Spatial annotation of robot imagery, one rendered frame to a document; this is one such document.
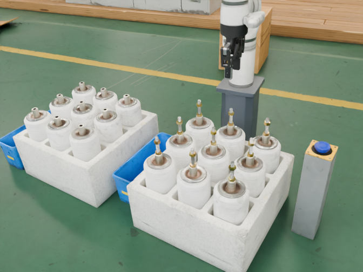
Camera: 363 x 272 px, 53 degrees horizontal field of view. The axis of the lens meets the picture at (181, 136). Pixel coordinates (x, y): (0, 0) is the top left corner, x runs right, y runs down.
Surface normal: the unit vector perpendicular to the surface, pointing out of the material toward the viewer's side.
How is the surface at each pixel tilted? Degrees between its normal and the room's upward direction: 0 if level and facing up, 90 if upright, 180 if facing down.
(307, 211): 90
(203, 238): 90
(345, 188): 0
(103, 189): 90
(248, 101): 90
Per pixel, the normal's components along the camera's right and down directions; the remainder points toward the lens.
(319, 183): -0.54, 0.50
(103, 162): 0.84, 0.27
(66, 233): -0.05, -0.82
